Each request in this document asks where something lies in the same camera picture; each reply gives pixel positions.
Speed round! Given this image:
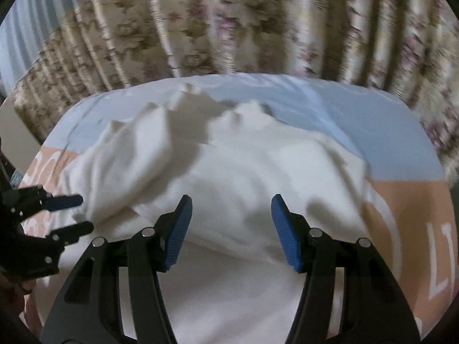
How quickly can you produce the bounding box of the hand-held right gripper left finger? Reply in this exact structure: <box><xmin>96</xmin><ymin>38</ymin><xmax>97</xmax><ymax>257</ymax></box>
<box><xmin>42</xmin><ymin>194</ymin><xmax>193</xmax><ymax>344</ymax></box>

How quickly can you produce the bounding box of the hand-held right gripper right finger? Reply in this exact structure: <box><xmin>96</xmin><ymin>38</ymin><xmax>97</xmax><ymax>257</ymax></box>
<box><xmin>271</xmin><ymin>193</ymin><xmax>421</xmax><ymax>344</ymax></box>

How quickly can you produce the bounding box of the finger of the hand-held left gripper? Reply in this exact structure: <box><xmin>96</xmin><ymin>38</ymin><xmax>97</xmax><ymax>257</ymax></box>
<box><xmin>22</xmin><ymin>221</ymin><xmax>94</xmax><ymax>259</ymax></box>
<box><xmin>2</xmin><ymin>185</ymin><xmax>84</xmax><ymax>220</ymax></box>

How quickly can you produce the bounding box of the white knit garment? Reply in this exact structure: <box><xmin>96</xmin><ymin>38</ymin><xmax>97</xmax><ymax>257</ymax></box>
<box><xmin>54</xmin><ymin>83</ymin><xmax>386</xmax><ymax>344</ymax></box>

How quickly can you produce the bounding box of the person's left forearm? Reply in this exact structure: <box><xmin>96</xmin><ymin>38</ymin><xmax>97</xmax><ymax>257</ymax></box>
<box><xmin>0</xmin><ymin>276</ymin><xmax>38</xmax><ymax>334</ymax></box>

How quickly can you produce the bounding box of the blue and peach printed blanket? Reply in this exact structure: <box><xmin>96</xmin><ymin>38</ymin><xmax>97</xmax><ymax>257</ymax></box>
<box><xmin>14</xmin><ymin>73</ymin><xmax>453</xmax><ymax>344</ymax></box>

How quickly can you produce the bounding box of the pale blue sheer curtain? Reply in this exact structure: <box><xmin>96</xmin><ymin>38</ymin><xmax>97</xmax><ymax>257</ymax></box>
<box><xmin>0</xmin><ymin>0</ymin><xmax>90</xmax><ymax>92</ymax></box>

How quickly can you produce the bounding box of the floral curtain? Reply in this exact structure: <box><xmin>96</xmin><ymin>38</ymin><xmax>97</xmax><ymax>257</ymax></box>
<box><xmin>7</xmin><ymin>0</ymin><xmax>459</xmax><ymax>174</ymax></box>

